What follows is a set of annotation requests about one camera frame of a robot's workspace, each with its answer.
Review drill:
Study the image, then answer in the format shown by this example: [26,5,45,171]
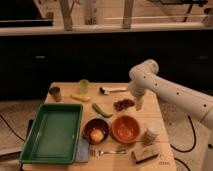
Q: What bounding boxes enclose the silver fork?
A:
[90,149,126,156]

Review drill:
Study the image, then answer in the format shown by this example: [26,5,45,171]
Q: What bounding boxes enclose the black cable on floor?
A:
[169,114,198,154]

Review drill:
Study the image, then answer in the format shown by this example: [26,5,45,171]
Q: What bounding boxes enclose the yellow fruit in bowl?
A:
[90,129,104,143]

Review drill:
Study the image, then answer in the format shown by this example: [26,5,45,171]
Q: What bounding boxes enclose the wooden table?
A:
[23,83,177,171]

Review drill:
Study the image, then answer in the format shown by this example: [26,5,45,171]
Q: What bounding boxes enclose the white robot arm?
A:
[128,59,213,171]

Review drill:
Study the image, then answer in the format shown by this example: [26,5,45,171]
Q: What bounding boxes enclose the white handled brush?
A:
[99,87,127,95]

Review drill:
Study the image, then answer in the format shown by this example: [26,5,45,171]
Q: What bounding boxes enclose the yellow banana piece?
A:
[71,95,91,102]

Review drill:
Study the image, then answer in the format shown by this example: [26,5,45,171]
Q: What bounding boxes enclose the dark rectangular sponge block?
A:
[132,146,159,164]

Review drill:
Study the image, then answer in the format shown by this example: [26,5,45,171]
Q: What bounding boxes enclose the dark brown cup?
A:
[49,87,61,102]

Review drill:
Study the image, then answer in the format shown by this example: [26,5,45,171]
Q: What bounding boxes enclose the blue cloth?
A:
[75,139,89,163]

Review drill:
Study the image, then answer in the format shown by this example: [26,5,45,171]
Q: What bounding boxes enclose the orange bowl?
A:
[111,115,140,144]

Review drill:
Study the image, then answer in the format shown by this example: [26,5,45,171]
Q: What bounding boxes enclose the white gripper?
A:
[128,81,146,111]

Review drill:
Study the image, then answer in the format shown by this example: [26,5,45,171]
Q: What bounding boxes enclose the green plastic tray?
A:
[20,104,83,164]

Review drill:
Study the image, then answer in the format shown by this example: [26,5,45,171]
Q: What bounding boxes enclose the translucent green cup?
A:
[79,79,89,94]

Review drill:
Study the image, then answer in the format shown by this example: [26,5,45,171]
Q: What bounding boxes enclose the white paper cup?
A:
[143,129,158,145]

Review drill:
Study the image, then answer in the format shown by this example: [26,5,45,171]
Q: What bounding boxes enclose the dark purple bowl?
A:
[83,118,109,145]

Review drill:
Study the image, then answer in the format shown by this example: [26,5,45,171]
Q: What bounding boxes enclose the dark red grape bunch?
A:
[113,99,134,111]

